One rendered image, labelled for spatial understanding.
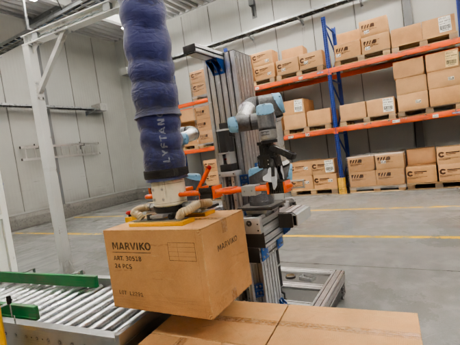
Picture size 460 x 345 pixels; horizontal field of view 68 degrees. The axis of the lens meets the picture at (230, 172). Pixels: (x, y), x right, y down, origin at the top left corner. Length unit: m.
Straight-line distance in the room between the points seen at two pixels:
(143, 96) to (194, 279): 0.87
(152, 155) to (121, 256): 0.52
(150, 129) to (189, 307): 0.84
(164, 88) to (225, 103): 0.71
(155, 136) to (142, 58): 0.37
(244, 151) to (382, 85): 7.85
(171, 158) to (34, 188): 10.18
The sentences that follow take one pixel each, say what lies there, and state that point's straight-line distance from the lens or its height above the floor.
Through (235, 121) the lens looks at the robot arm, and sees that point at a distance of 1.57.
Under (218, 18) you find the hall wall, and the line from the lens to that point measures 11.96.
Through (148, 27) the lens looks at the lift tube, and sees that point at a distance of 1.79.
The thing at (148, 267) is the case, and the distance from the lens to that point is 1.71.
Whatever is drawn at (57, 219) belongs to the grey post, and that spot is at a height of 0.80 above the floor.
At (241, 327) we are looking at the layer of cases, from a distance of 1.78.
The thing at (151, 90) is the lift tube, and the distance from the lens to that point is 1.69.
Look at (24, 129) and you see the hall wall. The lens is 11.83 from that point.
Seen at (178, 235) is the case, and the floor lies 1.04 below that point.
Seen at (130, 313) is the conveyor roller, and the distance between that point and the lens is 2.19.
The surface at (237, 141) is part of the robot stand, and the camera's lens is 2.28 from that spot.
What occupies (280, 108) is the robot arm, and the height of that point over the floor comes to 1.57.
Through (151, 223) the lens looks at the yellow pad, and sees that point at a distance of 1.70.
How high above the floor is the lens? 1.38
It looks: 3 degrees down
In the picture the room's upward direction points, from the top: 8 degrees counter-clockwise
